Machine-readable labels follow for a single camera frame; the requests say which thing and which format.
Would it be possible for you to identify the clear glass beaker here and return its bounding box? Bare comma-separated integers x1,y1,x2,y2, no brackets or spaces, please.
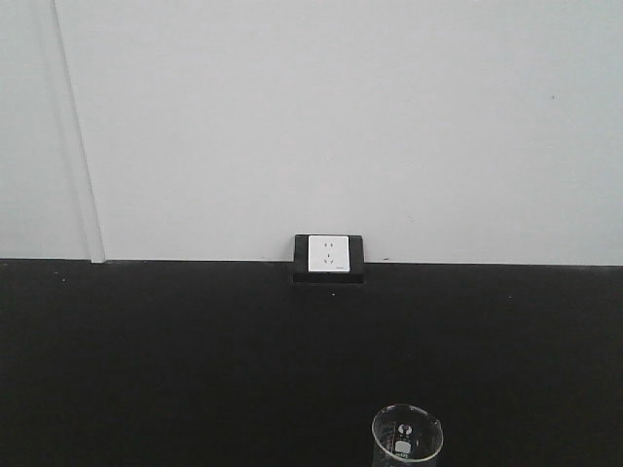
371,404,444,467

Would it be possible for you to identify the white socket on black box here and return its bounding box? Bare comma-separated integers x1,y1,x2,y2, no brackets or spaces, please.
291,234,365,285

